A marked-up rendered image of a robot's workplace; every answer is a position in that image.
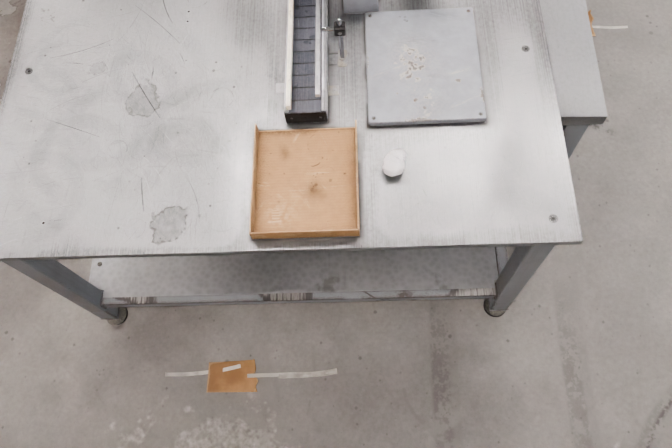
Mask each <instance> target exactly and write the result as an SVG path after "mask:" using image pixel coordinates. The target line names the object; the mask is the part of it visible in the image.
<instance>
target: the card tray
mask: <svg viewBox="0 0 672 448"><path fill-rule="evenodd" d="M249 234H250V236H251V238H252V239H279V238H313V237H346V236H360V227H359V187H358V147H357V120H355V127H343V128H317V129H292V130H267V131H259V130H258V127H257V124H255V130H254V149H253V167H252V186H251V205H250V224H249Z"/></svg>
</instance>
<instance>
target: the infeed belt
mask: <svg viewBox="0 0 672 448"><path fill-rule="evenodd" d="M321 27H322V0H321ZM315 42H316V0H294V20H293V59H292V99H291V110H289V114H299V113H321V96H322V88H321V93H320V97H316V96H315Z"/></svg>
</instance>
